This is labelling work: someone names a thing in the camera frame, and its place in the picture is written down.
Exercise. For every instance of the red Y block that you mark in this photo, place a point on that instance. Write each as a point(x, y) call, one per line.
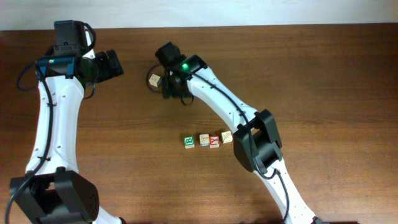
point(214, 141)

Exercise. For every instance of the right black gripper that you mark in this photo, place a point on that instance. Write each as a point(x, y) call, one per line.
point(165, 91)

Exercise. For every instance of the wooden leaf E block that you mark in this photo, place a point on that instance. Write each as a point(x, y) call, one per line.
point(226, 137)

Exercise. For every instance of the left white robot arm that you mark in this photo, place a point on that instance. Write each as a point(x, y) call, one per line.
point(52, 189)

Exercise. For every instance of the green B block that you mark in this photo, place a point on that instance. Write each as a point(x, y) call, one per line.
point(189, 142)

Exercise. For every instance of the wooden block green side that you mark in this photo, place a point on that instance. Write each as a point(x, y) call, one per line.
point(155, 80)

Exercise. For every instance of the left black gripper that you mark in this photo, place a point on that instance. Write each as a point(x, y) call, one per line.
point(108, 72)

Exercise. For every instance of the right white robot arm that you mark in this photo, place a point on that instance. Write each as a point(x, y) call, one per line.
point(256, 139)

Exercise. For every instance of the wooden block blue J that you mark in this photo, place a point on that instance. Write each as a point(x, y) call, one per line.
point(204, 140)

